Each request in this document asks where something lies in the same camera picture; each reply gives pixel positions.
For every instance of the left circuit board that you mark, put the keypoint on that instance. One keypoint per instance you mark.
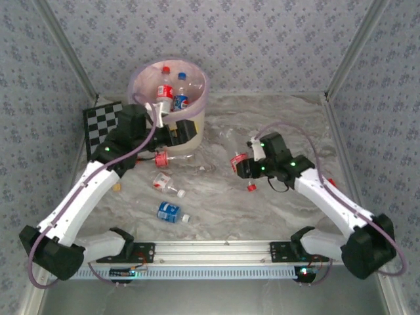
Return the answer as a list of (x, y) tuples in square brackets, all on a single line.
[(124, 273)]

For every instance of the aluminium corner post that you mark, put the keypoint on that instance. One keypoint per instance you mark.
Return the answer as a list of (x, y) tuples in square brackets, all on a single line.
[(357, 49), (65, 49)]

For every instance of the right circuit board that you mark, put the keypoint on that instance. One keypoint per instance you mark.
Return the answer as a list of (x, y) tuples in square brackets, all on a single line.
[(305, 272)]

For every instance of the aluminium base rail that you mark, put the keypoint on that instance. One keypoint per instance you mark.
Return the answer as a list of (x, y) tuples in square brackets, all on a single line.
[(210, 251)]

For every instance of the clear bottle with red label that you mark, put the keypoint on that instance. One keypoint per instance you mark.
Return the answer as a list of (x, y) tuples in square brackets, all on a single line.
[(161, 159)]

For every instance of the grey metal panel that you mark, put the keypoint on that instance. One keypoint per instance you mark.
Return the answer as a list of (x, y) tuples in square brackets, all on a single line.
[(210, 298)]

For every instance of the small tan block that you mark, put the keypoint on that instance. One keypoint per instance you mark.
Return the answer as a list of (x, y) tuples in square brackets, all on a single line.
[(116, 187)]

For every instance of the black grey checkerboard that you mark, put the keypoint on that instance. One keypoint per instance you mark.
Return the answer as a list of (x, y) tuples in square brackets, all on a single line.
[(98, 124)]

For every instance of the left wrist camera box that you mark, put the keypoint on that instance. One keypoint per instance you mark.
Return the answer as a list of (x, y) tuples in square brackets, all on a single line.
[(160, 115)]

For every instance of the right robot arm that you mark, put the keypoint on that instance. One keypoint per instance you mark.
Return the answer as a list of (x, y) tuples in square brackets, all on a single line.
[(328, 200)]

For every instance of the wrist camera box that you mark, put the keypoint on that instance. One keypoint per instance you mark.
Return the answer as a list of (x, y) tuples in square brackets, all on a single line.
[(160, 115), (257, 150)]

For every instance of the left aluminium side rail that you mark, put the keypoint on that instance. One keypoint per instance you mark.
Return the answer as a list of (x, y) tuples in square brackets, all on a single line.
[(79, 151)]

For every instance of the right aluminium corner post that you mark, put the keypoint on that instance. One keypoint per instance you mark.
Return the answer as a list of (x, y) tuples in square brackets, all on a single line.
[(357, 49)]

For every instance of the aluminium side rail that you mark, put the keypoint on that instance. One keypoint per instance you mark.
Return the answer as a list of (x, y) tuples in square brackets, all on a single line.
[(79, 151), (338, 138)]

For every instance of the circuit board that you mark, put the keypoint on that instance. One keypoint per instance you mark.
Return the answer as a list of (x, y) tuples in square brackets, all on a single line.
[(124, 273), (305, 272)]

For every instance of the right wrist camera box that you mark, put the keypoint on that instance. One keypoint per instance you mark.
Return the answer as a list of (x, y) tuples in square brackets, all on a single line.
[(257, 150)]

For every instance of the pink plastic bin liner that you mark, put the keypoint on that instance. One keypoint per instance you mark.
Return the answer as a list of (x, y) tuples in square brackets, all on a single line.
[(144, 82)]

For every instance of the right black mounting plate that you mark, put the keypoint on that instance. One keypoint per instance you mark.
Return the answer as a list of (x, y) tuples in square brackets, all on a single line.
[(279, 252)]

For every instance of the long clear bottle red-white label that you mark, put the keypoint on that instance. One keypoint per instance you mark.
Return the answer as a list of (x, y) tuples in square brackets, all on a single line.
[(234, 157)]

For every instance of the blue label white cap bottle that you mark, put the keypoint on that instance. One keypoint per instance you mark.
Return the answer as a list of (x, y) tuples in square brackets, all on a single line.
[(168, 211)]

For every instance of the red-white label white-cap bottle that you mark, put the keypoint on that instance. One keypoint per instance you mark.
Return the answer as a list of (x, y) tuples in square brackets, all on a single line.
[(161, 181)]

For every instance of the black mounting plate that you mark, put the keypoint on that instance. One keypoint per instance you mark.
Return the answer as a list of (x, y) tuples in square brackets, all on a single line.
[(279, 252), (146, 252)]

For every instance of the Coca-Cola bottle red cap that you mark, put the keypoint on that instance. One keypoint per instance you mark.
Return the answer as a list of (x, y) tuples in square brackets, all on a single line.
[(164, 92)]

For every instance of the left aluminium corner post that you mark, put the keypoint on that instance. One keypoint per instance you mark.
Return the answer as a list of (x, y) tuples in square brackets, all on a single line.
[(65, 49)]

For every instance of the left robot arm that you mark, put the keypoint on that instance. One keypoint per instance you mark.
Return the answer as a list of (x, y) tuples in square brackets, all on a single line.
[(78, 200)]

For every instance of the right aluminium side rail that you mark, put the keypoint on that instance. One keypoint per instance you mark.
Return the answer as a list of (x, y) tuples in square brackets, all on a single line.
[(338, 138)]

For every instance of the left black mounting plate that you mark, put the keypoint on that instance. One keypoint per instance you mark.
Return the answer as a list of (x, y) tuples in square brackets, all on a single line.
[(146, 252)]

